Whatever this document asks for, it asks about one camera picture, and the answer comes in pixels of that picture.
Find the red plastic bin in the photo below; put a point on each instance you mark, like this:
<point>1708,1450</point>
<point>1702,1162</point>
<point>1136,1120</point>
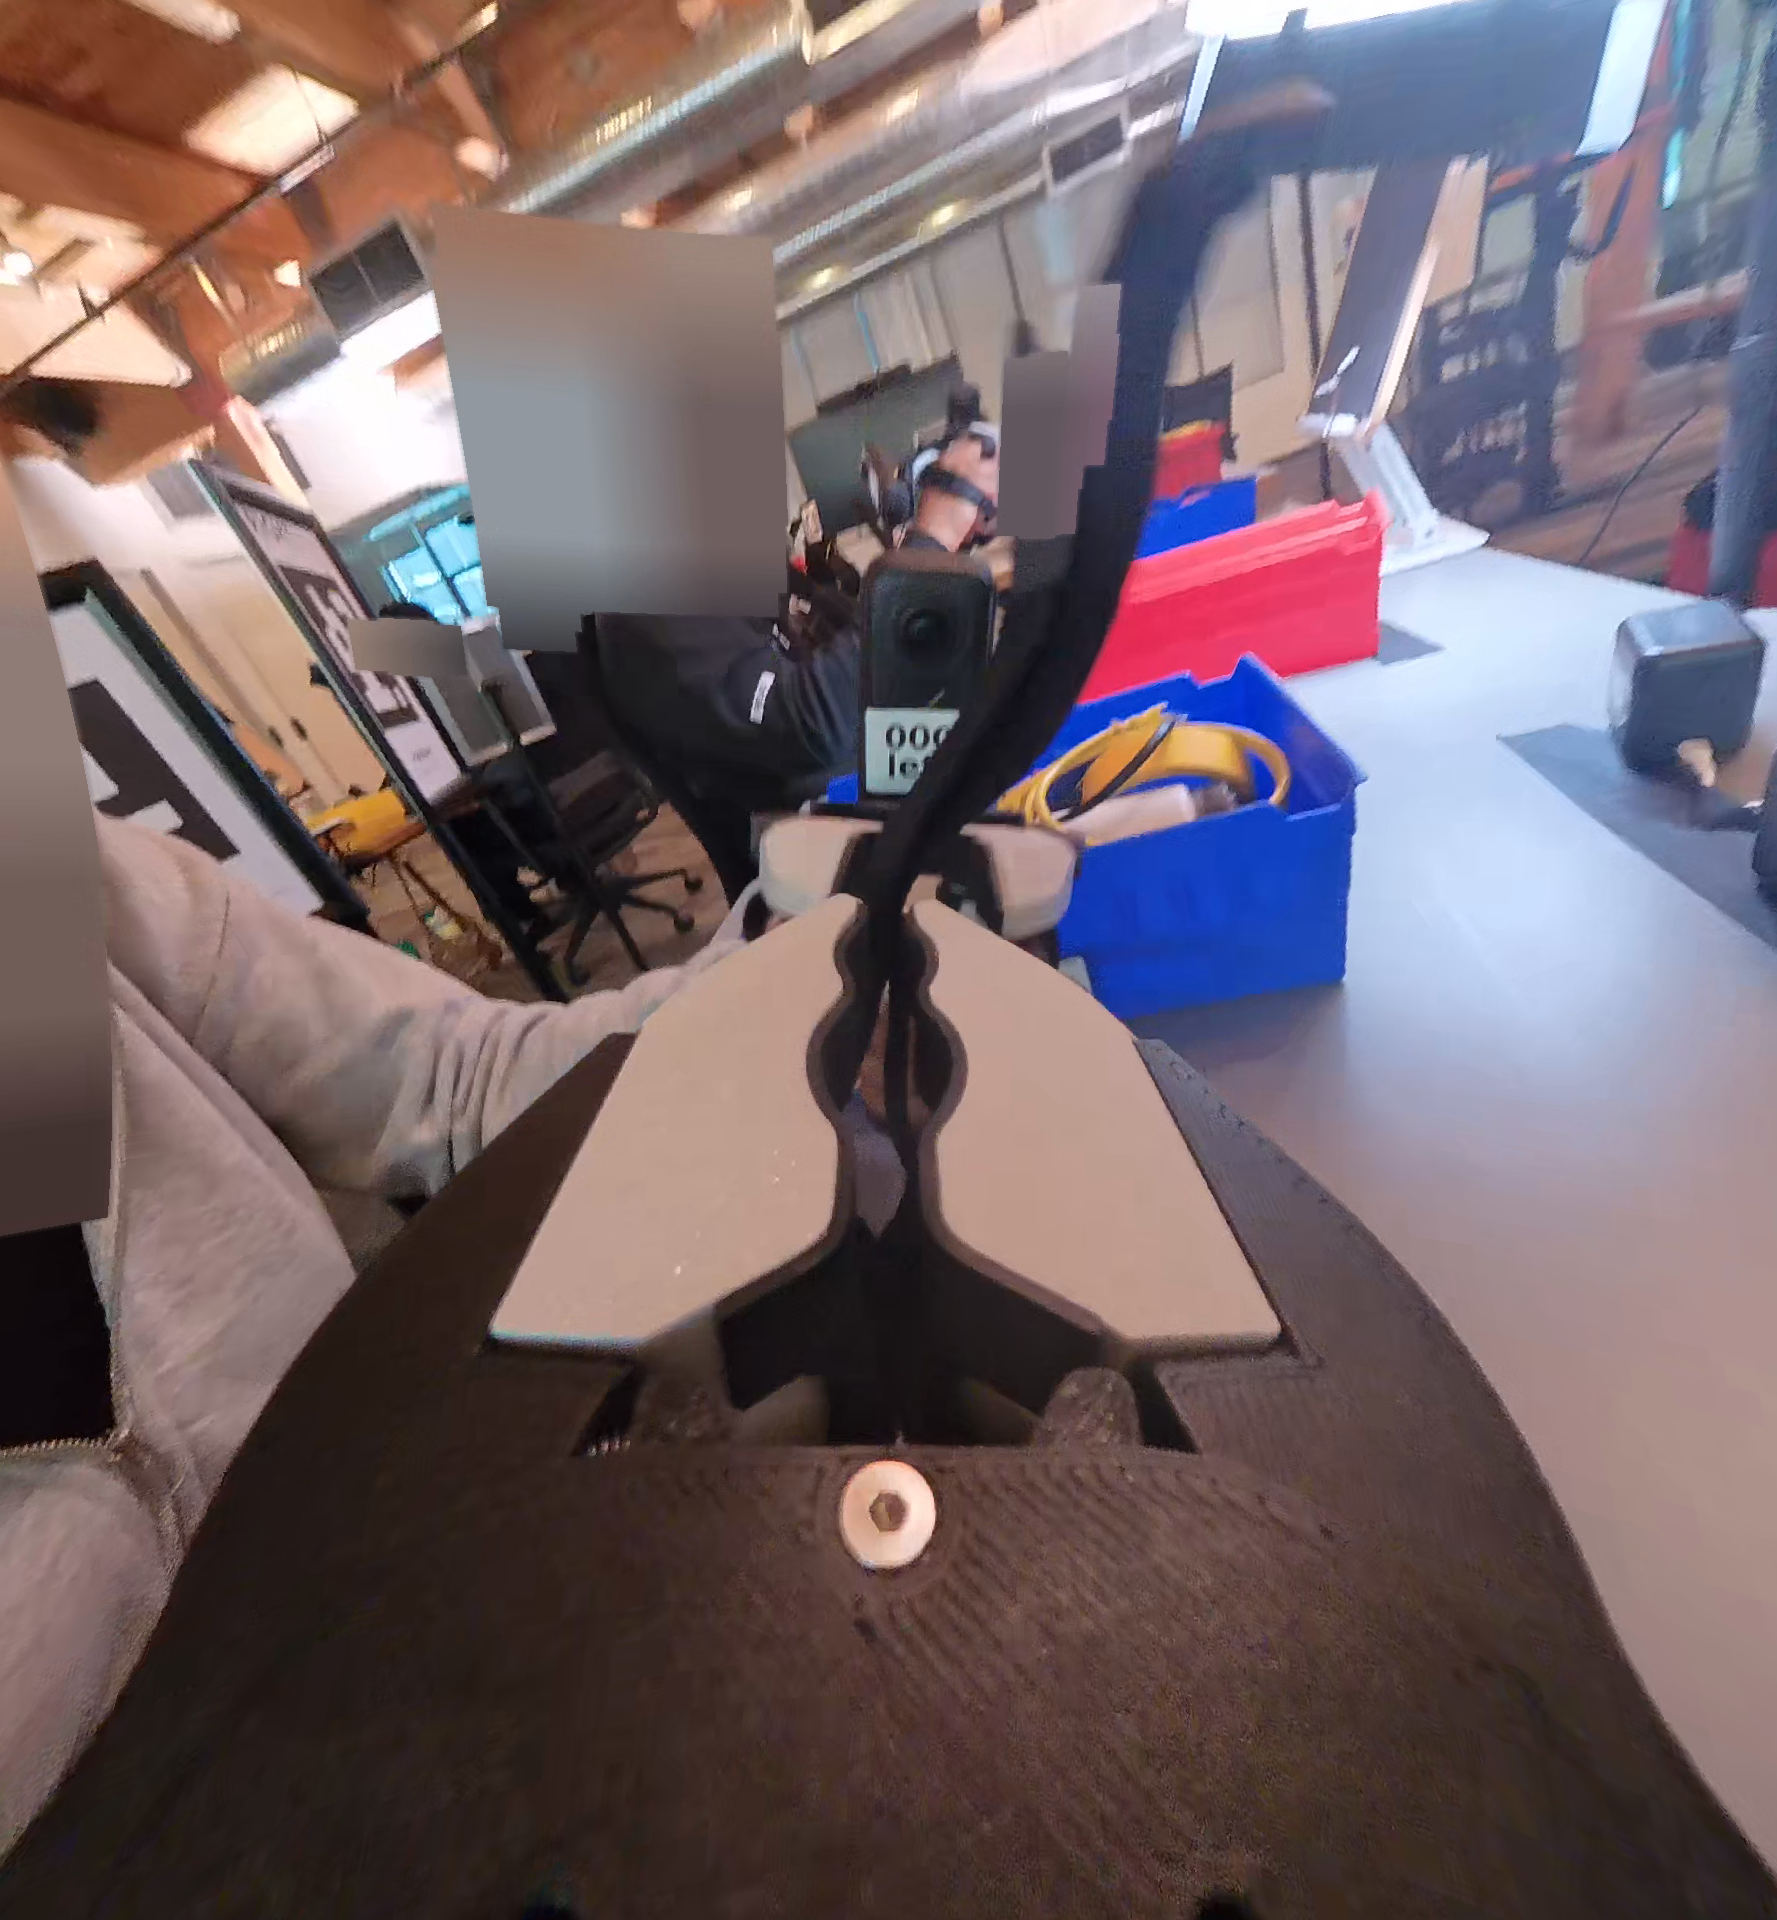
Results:
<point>1189,459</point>
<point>1247,600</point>

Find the white cylindrical tool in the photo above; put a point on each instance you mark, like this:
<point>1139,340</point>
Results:
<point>1150,813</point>

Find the dark green board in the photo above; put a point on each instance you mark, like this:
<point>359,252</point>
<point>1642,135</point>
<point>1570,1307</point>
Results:
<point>828,465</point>

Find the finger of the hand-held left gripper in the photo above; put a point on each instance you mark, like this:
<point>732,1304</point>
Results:
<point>813,870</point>
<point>1030,885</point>

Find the small black tape patch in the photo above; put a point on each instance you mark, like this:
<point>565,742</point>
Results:
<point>1405,644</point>

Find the framed black white marker poster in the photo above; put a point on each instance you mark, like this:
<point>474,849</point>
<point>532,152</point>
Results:
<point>319,600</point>
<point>153,750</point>

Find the black office chair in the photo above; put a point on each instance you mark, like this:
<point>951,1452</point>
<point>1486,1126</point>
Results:
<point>589,811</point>

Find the yellow tape roll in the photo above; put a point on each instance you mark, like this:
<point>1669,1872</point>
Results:
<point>1219,758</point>

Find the grey desk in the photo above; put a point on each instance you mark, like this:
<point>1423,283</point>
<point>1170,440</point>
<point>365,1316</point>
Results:
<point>1503,1274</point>

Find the dark grey tripod pole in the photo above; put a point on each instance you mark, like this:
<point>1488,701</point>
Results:
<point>1766,450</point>

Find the floor stand with grey board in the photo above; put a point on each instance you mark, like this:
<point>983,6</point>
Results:
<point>513,698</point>

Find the person's left forearm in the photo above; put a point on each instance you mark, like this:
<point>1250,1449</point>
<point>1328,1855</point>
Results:
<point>422,1021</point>

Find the wide black tape patch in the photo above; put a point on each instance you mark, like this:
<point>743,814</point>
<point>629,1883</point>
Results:
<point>1578,765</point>

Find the white tablet stand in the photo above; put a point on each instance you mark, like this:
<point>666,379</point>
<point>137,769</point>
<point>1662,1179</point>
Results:
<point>1405,518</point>

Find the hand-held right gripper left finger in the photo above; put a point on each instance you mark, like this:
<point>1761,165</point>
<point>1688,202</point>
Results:
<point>692,1170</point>

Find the blue plastic bin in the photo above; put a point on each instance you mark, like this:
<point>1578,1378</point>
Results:
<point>1219,900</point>
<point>1203,518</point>

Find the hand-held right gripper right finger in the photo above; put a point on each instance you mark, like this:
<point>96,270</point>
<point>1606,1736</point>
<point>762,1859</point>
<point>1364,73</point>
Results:
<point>1083,1170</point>

